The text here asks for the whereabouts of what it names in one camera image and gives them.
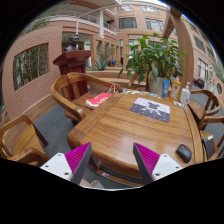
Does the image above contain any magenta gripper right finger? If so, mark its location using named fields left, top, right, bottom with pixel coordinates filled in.
left=133, top=143, right=182, bottom=185

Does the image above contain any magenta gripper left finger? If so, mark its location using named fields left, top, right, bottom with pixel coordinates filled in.
left=41, top=142, right=92, bottom=185

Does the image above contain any black computer mouse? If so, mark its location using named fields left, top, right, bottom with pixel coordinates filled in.
left=176, top=144, right=192, bottom=163

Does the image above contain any grey patterned mouse pad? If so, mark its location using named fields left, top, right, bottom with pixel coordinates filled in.
left=130, top=98, right=170, bottom=122

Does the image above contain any wooden square table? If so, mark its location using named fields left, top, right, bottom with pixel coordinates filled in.
left=66, top=91, right=205, bottom=188

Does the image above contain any wooden armchair near left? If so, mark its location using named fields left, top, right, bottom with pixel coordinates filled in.
left=0, top=114, right=49, bottom=166

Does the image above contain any wooden armchair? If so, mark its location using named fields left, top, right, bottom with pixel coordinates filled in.
left=0, top=114, right=49, bottom=166
left=199, top=116, right=224, bottom=162
left=188, top=89, right=220, bottom=124
left=50, top=72, right=120, bottom=123

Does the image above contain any wooden armchair near right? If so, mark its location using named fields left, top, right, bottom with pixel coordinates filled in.
left=199, top=116, right=224, bottom=162

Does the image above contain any black phone on chair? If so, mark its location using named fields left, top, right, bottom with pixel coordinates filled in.
left=203, top=135, right=215, bottom=159

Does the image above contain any red and white bag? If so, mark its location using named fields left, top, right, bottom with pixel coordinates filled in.
left=86, top=93, right=111, bottom=109

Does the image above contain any wooden armchair far right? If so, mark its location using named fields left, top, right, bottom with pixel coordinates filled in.
left=188, top=89, right=220, bottom=124

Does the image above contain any wooden armchair far left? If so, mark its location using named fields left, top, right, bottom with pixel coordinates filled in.
left=50, top=72, right=120, bottom=123

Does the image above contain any clear pump sanitizer bottle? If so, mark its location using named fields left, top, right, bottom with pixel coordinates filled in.
left=180, top=82, right=191, bottom=105

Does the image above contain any white plant pot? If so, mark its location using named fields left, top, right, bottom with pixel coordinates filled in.
left=149, top=77, right=163, bottom=95

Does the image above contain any yellow spray bottle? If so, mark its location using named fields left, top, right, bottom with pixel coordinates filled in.
left=171, top=77, right=181, bottom=100

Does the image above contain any blue tube bottle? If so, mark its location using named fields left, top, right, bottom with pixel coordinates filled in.
left=162, top=80, right=170, bottom=98

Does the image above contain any green potted plant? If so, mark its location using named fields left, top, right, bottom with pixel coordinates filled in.
left=119, top=35, right=186, bottom=85

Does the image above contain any dark bust statue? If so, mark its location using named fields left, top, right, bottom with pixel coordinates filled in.
left=65, top=34, right=79, bottom=51

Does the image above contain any dark red wooden pedestal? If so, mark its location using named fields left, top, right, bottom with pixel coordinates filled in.
left=53, top=50, right=91, bottom=101

